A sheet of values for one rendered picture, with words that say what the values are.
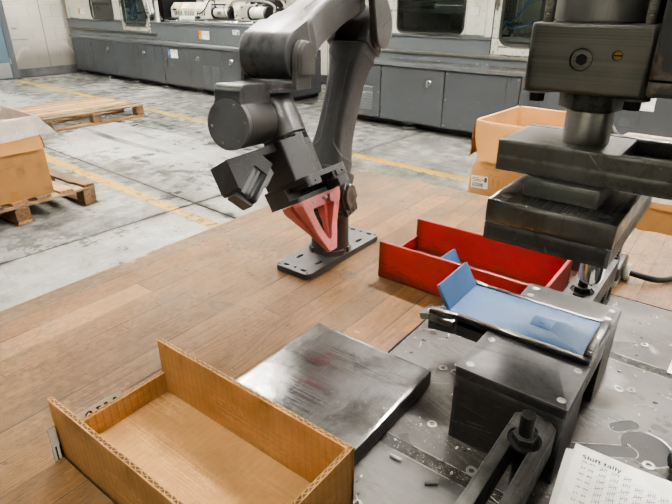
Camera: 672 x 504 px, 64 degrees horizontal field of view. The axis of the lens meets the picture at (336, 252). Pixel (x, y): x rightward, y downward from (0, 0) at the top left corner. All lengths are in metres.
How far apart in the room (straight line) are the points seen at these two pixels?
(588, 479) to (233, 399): 0.31
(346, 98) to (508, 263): 0.35
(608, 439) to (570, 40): 0.38
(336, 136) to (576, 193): 0.45
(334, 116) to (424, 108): 5.04
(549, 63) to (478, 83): 5.09
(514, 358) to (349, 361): 0.18
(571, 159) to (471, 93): 5.13
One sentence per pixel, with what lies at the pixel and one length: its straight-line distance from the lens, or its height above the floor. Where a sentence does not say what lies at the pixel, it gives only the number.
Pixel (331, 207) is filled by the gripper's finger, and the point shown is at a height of 1.05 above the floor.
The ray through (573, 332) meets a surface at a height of 0.99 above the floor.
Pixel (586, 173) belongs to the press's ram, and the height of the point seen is 1.17.
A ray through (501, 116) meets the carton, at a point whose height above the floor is 0.69.
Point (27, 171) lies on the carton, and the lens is 3.90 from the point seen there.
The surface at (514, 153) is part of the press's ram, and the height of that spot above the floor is 1.17.
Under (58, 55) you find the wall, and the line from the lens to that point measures 11.95.
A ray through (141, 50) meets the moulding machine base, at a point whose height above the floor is 0.54.
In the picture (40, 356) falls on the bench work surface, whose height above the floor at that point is 0.90.
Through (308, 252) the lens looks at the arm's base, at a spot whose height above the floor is 0.91.
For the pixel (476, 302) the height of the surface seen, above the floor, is 0.99.
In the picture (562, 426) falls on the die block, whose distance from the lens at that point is 0.51.
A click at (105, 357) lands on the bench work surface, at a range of 0.71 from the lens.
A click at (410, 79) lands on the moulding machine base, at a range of 5.93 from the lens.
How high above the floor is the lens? 1.29
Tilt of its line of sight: 25 degrees down
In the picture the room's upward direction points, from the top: straight up
